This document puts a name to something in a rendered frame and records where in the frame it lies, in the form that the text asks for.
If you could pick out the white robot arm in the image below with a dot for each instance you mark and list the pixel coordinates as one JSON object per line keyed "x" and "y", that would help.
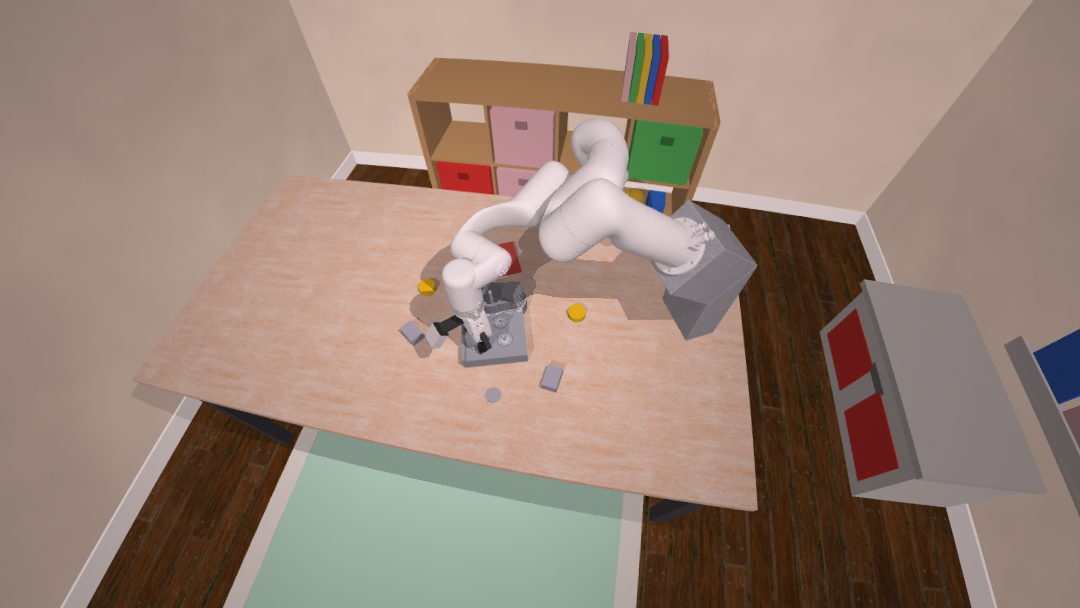
{"x": 575, "y": 217}

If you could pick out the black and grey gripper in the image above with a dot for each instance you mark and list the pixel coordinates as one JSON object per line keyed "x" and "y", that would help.
{"x": 479, "y": 328}

